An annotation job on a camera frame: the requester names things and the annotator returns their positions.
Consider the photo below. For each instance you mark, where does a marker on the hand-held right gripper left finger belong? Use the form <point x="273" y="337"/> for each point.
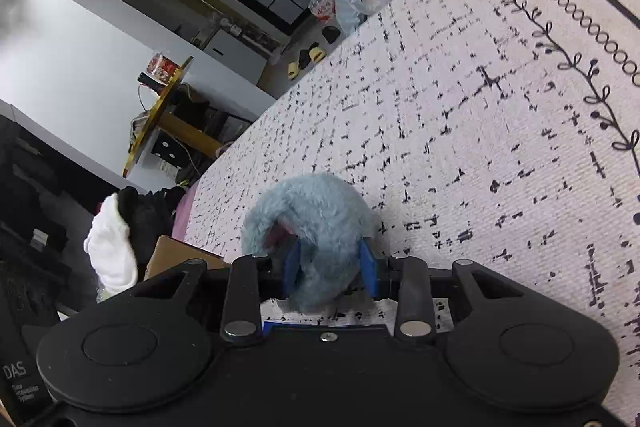
<point x="290" y="268"/>

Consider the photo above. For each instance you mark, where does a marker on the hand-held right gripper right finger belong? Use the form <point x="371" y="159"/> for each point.
<point x="368" y="271"/>

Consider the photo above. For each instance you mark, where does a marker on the grey and pink plush toy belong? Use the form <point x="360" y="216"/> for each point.
<point x="315" y="237"/>

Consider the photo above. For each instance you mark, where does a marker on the brown cardboard box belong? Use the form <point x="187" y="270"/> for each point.
<point x="175" y="254"/>

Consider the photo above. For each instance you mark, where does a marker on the purple bedsheet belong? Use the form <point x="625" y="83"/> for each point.
<point x="184" y="212"/>

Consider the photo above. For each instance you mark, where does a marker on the black clothes pile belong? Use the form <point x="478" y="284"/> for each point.
<point x="150" y="212"/>

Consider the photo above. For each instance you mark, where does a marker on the white cloth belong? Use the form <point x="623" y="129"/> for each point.
<point x="112" y="247"/>

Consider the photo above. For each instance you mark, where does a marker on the dark furniture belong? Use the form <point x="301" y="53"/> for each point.
<point x="35" y="207"/>

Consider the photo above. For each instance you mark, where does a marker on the white black-patterned blanket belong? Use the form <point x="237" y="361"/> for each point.
<point x="450" y="107"/>

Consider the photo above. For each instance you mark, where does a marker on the yellow slipper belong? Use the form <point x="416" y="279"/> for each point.
<point x="293" y="69"/>
<point x="316" y="54"/>

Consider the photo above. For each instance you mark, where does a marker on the yellow-edged side table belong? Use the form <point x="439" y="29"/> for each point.
<point x="160" y="117"/>

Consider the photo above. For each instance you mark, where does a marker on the black slipper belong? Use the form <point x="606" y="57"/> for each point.
<point x="330" y="34"/>
<point x="306" y="55"/>

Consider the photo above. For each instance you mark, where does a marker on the white cabinet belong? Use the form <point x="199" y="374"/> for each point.
<point x="235" y="52"/>

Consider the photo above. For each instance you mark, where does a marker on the red box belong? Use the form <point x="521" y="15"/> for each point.
<point x="162" y="69"/>

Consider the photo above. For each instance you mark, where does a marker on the pack of water bottles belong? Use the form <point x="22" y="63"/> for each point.
<point x="321" y="6"/>

